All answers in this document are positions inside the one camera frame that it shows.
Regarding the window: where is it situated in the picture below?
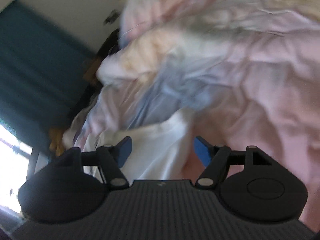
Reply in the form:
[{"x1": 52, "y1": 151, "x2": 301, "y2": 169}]
[{"x1": 0, "y1": 124, "x2": 34, "y2": 215}]

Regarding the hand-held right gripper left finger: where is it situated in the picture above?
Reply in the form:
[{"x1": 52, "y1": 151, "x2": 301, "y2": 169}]
[{"x1": 58, "y1": 136, "x2": 133, "y2": 189}]

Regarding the yellow cloth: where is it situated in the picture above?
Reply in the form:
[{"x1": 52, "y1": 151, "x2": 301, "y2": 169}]
[{"x1": 49, "y1": 127, "x2": 67, "y2": 157}]

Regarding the cream white garment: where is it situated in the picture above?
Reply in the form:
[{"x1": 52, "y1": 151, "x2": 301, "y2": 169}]
[{"x1": 96, "y1": 110, "x2": 196, "y2": 181}]

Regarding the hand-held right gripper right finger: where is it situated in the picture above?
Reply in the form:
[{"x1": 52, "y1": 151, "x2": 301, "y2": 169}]
[{"x1": 193, "y1": 135, "x2": 273, "y2": 188}]

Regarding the white garment with purple print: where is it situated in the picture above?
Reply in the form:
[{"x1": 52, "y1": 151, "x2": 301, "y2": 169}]
[{"x1": 62, "y1": 110, "x2": 100, "y2": 153}]

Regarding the blue curtain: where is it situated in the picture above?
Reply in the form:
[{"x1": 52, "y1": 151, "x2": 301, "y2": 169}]
[{"x1": 0, "y1": 0, "x2": 97, "y2": 155}]

